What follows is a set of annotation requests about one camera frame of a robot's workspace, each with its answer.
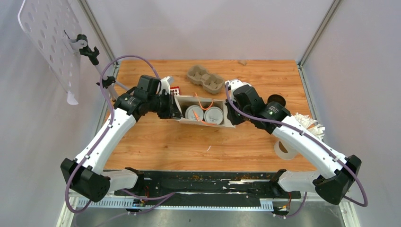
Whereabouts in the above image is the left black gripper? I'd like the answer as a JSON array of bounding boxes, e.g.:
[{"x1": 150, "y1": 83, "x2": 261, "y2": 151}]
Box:
[{"x1": 148, "y1": 91, "x2": 184, "y2": 120}]

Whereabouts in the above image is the white plastic cup lid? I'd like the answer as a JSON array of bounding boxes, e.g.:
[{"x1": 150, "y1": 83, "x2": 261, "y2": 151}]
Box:
[{"x1": 184, "y1": 105, "x2": 204, "y2": 121}]

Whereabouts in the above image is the white paper bakery bag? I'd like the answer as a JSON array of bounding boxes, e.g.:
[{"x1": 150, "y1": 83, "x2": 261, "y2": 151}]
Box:
[{"x1": 174, "y1": 96, "x2": 235, "y2": 128}]

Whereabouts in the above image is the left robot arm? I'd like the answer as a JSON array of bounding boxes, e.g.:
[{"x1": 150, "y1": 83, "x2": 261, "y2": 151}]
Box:
[{"x1": 61, "y1": 75, "x2": 182, "y2": 202}]

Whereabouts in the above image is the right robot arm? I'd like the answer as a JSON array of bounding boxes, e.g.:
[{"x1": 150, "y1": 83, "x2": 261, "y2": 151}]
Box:
[{"x1": 225, "y1": 79, "x2": 368, "y2": 207}]

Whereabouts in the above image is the red toy block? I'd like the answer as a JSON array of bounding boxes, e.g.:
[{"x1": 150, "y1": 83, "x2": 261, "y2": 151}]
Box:
[{"x1": 170, "y1": 87, "x2": 181, "y2": 96}]

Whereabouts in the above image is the cardboard cup carrier tray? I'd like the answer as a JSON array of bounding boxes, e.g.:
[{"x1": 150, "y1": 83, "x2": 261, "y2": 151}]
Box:
[{"x1": 187, "y1": 65, "x2": 225, "y2": 95}]

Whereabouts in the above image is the white straw holder cup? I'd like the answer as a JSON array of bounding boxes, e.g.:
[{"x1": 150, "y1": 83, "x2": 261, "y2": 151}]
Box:
[{"x1": 274, "y1": 140, "x2": 298, "y2": 160}]

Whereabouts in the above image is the tripod stand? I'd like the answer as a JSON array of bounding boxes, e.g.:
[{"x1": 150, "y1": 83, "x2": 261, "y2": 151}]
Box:
[{"x1": 63, "y1": 30, "x2": 128, "y2": 102}]

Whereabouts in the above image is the wrapped white straws bundle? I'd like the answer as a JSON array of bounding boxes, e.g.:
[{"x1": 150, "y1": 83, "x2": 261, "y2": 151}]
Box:
[{"x1": 294, "y1": 113, "x2": 325, "y2": 140}]

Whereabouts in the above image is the perforated white panel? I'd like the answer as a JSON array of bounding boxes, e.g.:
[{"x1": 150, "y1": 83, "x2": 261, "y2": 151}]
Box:
[{"x1": 17, "y1": 0, "x2": 87, "y2": 105}]

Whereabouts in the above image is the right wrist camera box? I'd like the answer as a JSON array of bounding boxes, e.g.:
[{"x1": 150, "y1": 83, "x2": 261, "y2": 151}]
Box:
[{"x1": 225, "y1": 79, "x2": 252, "y2": 93}]

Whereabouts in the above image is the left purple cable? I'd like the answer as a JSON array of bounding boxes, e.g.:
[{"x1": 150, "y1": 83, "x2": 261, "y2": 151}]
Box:
[{"x1": 65, "y1": 55, "x2": 161, "y2": 214}]

